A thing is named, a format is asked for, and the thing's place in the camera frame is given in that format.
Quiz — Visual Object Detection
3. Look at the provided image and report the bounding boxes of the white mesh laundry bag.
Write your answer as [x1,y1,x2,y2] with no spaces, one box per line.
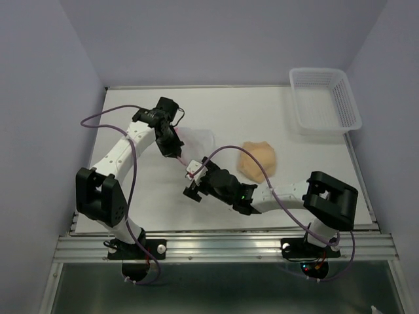
[175,127,215,166]

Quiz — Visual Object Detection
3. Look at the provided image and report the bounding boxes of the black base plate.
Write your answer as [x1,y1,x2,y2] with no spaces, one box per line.
[103,239,167,260]
[280,237,341,260]

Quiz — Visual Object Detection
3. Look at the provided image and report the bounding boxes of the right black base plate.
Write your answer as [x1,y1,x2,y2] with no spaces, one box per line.
[280,237,341,260]

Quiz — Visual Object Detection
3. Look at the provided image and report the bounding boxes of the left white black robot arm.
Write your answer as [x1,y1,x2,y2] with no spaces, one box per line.
[75,97,184,258]

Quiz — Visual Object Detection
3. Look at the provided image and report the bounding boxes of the aluminium frame rail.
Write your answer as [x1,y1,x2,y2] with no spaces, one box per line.
[53,232,399,264]

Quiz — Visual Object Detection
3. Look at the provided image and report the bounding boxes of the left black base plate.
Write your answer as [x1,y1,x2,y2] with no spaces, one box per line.
[103,239,167,260]

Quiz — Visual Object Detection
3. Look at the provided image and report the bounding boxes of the beige bra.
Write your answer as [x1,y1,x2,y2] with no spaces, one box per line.
[237,141,277,183]

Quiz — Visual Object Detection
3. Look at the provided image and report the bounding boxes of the white plastic basket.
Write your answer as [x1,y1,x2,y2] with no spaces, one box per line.
[289,67,363,135]

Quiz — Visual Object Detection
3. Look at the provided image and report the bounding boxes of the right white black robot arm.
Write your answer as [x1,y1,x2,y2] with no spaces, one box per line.
[183,160,358,255]

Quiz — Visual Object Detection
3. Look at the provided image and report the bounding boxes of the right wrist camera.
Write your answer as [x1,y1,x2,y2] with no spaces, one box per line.
[185,160,207,185]

